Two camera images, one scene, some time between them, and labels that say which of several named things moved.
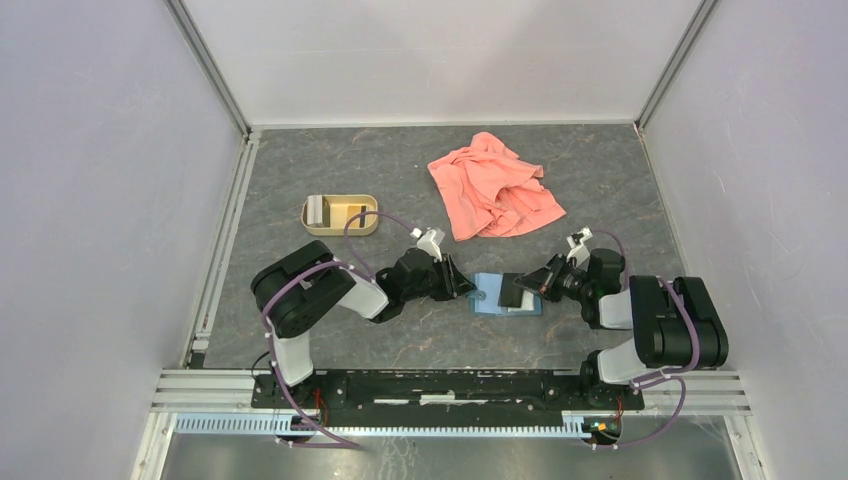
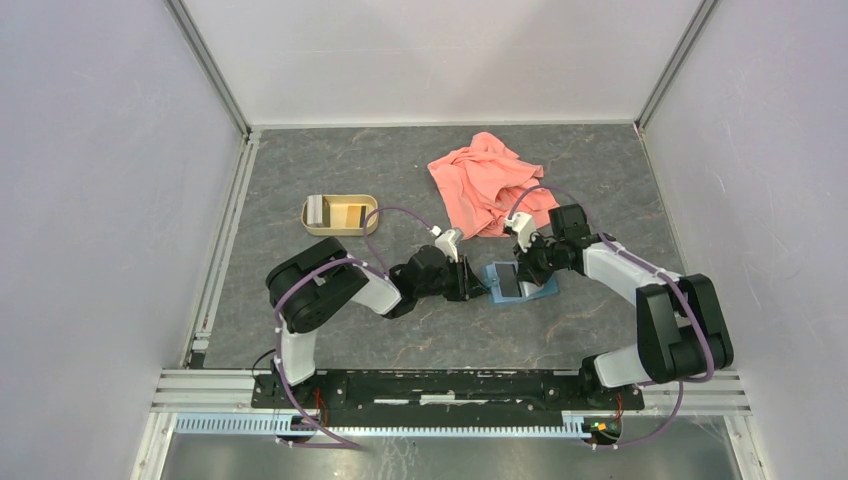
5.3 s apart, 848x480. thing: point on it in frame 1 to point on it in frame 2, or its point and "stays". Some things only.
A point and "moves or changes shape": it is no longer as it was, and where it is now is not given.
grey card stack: [314, 210] stays
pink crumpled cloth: [489, 191] stays
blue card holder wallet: [491, 284] moves or changes shape
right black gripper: [543, 281] to [527, 270]
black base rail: [513, 390] stays
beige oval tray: [338, 209] stays
